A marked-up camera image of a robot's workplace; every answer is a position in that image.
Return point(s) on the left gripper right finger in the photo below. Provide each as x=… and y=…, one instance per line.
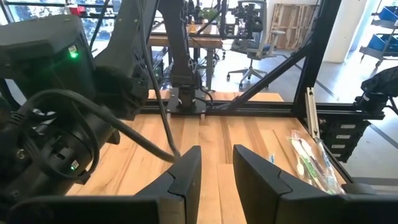
x=264, y=193

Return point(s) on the purple toothbrush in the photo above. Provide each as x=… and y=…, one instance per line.
x=317, y=165

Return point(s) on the black covered device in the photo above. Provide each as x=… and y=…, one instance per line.
x=379, y=84

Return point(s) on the black box white labels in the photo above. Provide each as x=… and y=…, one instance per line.
x=329, y=137

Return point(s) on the grey office chair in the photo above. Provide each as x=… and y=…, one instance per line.
x=258, y=46

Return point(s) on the black aluminium table frame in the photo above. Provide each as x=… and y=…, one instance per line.
x=264, y=109

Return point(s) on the rack with blue bins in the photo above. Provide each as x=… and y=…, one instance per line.
x=381, y=42

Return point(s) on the green potted plant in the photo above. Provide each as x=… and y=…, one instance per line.
x=208, y=14

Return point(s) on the silver aluminium bracket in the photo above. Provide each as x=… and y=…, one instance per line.
x=312, y=112

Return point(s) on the wooden pallet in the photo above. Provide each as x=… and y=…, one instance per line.
x=292, y=25

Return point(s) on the green toothbrush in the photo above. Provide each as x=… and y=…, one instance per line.
x=306, y=165

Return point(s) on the wooden desk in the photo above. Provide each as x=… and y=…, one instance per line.
x=202, y=42

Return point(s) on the red box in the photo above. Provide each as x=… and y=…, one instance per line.
x=77, y=10

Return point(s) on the white pillar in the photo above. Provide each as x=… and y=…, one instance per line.
x=345, y=31

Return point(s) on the blue toothbrush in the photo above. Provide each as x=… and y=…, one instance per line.
x=332, y=180

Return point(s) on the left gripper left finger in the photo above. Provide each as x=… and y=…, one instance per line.
x=186, y=186

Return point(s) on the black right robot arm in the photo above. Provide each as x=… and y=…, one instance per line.
x=46, y=62

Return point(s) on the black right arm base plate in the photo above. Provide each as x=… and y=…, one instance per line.
x=174, y=109

